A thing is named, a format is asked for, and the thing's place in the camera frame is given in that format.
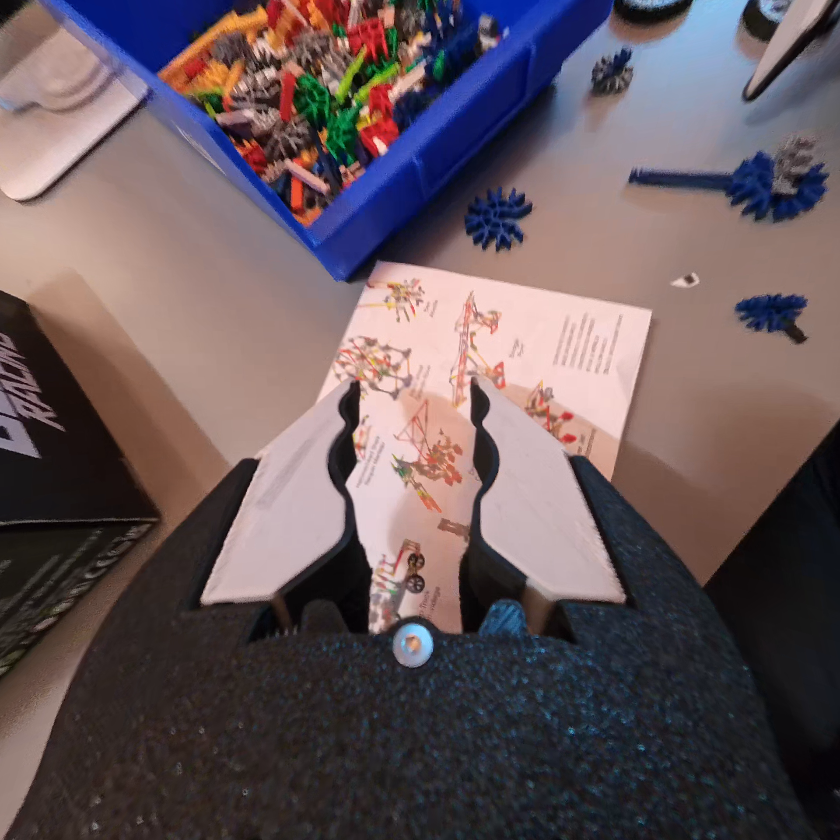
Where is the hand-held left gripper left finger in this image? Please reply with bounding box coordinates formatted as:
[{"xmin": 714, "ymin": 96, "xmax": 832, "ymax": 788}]
[{"xmin": 200, "ymin": 381, "xmax": 362, "ymax": 607}]

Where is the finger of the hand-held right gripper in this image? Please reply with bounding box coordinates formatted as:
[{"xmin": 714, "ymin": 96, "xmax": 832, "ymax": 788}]
[{"xmin": 742, "ymin": 0, "xmax": 840, "ymax": 103}]

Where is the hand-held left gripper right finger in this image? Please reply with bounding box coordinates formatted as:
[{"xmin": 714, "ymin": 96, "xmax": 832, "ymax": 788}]
[{"xmin": 466, "ymin": 378, "xmax": 628, "ymax": 605}]

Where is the small blue toy piece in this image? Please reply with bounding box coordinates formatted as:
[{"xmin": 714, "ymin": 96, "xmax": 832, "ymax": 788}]
[
  {"xmin": 726, "ymin": 136, "xmax": 830, "ymax": 221},
  {"xmin": 590, "ymin": 48, "xmax": 636, "ymax": 95},
  {"xmin": 735, "ymin": 293, "xmax": 809, "ymax": 332},
  {"xmin": 464, "ymin": 187, "xmax": 535, "ymax": 250}
]

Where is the paper sheet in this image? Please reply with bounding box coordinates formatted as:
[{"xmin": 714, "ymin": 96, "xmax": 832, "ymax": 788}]
[{"xmin": 256, "ymin": 260, "xmax": 653, "ymax": 634}]

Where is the blue toy rod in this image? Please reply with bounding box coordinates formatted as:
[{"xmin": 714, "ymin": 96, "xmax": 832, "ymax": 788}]
[{"xmin": 628, "ymin": 166, "xmax": 736, "ymax": 189}]

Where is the black box with red print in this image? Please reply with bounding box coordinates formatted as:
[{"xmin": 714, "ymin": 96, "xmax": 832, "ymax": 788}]
[{"xmin": 0, "ymin": 292, "xmax": 161, "ymax": 683}]

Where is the person's dark printed shirt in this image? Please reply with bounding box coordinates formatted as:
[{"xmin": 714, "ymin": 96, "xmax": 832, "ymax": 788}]
[{"xmin": 703, "ymin": 420, "xmax": 840, "ymax": 815}]

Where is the blue plastic bin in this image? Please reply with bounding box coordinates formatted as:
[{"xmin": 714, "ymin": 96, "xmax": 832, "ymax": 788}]
[{"xmin": 40, "ymin": 0, "xmax": 615, "ymax": 280}]

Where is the pile of colourful toy pieces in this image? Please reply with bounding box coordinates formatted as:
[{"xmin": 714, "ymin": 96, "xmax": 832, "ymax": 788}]
[{"xmin": 158, "ymin": 0, "xmax": 506, "ymax": 227}]

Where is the tilted board stand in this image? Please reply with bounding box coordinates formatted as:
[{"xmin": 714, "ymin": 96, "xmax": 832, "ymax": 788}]
[{"xmin": 0, "ymin": 20, "xmax": 148, "ymax": 200}]

